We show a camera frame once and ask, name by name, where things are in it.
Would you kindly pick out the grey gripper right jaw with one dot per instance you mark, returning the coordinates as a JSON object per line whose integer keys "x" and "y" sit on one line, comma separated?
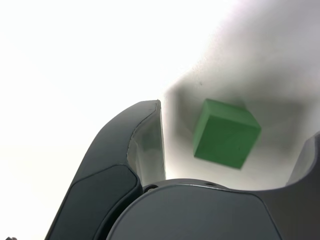
{"x": 200, "y": 215}

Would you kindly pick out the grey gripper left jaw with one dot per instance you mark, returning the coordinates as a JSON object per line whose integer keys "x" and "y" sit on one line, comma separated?
{"x": 105, "y": 175}

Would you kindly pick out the green cube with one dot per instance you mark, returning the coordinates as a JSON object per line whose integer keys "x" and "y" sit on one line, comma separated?
{"x": 225, "y": 140}

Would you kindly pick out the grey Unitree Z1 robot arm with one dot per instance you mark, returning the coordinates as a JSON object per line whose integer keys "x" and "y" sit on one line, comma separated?
{"x": 7, "y": 238}

